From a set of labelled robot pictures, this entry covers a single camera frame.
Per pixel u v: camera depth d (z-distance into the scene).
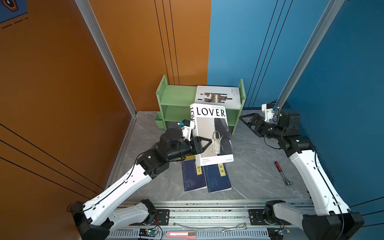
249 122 0.60
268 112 0.63
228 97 0.87
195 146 0.55
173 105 0.90
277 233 0.70
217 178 0.85
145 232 0.71
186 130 0.59
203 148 0.57
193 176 0.87
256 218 0.72
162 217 0.74
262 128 0.61
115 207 0.43
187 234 0.69
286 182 0.82
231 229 0.70
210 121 0.64
